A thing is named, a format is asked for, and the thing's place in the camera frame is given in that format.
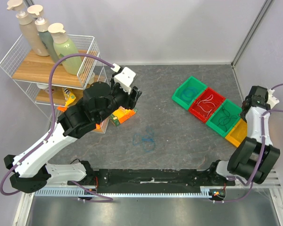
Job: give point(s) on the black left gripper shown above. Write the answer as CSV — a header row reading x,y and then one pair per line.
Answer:
x,y
131,101

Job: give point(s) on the green storage bin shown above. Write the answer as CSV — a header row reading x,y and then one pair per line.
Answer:
x,y
188,92
224,118

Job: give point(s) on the red storage bin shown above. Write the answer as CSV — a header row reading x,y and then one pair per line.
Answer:
x,y
206,104

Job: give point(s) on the white wire shelf rack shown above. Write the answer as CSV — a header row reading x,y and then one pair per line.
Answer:
x,y
29,71

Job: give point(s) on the yellow storage bin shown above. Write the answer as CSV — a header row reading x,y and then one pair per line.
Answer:
x,y
238,133

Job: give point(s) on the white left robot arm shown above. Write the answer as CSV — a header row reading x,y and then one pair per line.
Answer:
x,y
31,171

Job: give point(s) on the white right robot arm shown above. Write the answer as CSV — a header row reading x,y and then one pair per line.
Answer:
x,y
255,157

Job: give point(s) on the orange yellow crayon box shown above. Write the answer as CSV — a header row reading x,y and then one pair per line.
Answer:
x,y
120,115

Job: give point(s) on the yellow snack bag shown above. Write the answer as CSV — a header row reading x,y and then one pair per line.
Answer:
x,y
69,96

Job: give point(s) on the orange boxes on shelf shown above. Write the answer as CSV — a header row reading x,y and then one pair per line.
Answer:
x,y
100,128

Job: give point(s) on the light green pump bottle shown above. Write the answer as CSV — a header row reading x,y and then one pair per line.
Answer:
x,y
64,46

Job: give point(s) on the white cup on shelf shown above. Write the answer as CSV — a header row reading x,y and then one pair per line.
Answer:
x,y
46,88

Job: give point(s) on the grey-green pump bottle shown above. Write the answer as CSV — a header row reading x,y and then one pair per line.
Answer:
x,y
42,25

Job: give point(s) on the beige pump bottle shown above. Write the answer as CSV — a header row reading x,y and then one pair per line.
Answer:
x,y
28,27

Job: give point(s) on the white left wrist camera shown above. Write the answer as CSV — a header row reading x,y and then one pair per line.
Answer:
x,y
124,76

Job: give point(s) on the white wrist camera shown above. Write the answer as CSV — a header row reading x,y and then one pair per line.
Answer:
x,y
124,76
272,100

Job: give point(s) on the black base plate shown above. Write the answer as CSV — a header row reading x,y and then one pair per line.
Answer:
x,y
153,180

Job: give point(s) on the grey cable duct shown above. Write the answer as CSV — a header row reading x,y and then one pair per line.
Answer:
x,y
79,192

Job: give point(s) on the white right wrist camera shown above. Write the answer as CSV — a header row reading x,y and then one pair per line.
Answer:
x,y
272,100

